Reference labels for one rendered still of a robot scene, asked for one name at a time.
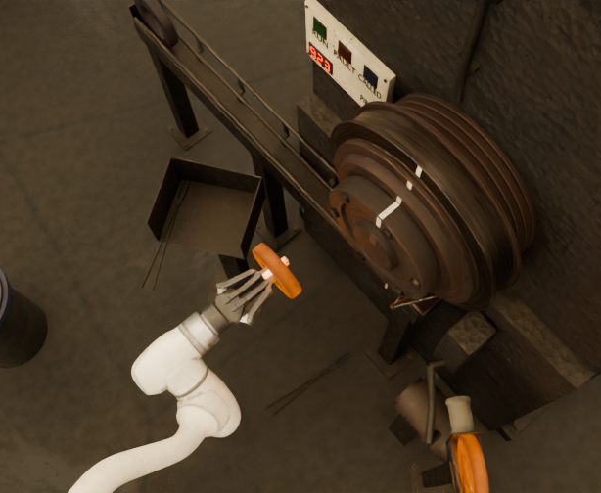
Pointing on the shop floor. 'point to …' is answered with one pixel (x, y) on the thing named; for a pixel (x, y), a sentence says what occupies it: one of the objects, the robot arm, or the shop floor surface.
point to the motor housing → (408, 420)
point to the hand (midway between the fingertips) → (275, 269)
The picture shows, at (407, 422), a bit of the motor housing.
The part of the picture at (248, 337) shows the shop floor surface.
